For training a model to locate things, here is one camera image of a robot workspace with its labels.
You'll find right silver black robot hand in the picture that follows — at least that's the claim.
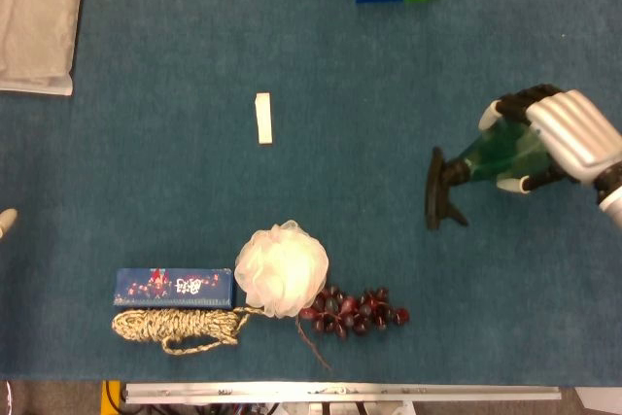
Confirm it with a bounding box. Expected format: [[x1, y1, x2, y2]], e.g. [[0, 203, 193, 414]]
[[477, 84, 622, 196]]

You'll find green spray bottle black trigger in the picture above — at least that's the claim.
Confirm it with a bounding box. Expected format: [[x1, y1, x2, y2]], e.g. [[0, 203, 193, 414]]
[[425, 116, 555, 231]]

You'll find blue felt table cover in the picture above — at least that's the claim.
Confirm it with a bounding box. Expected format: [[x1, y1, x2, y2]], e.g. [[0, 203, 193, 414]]
[[0, 0, 622, 386]]

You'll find white box corner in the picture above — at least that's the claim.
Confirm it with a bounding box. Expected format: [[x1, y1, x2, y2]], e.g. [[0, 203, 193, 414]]
[[574, 387, 622, 415]]

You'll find dark red grape bunch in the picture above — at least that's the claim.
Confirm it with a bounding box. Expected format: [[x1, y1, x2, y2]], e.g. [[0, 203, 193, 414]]
[[294, 285, 411, 371]]

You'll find small white rectangular block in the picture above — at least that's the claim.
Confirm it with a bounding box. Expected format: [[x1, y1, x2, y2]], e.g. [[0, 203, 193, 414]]
[[254, 91, 274, 146]]

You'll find white mesh bath sponge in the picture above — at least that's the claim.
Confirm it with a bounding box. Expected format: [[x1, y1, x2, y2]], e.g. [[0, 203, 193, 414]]
[[233, 219, 330, 320]]

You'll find blue printed rectangular box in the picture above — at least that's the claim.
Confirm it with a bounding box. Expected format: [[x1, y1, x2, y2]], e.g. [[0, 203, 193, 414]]
[[113, 266, 235, 310]]

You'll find clear bag with grey cloth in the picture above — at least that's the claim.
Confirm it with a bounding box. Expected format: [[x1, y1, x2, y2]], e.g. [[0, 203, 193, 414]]
[[0, 0, 88, 97]]

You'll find aluminium frame rail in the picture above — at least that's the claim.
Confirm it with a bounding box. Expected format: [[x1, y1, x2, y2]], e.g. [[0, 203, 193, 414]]
[[121, 382, 563, 405]]

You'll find coiled camouflage rope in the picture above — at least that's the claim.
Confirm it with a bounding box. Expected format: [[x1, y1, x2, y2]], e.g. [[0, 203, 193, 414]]
[[111, 306, 267, 356]]

